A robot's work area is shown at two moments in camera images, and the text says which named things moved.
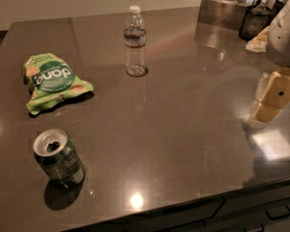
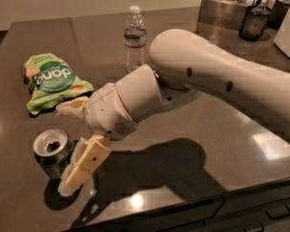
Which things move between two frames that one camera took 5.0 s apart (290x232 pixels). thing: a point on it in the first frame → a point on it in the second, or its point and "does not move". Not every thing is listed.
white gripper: [284, 38] → [105, 110]
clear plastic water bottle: [134, 43] does not move
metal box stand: [222, 13] does not move
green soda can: [58, 159] does not move
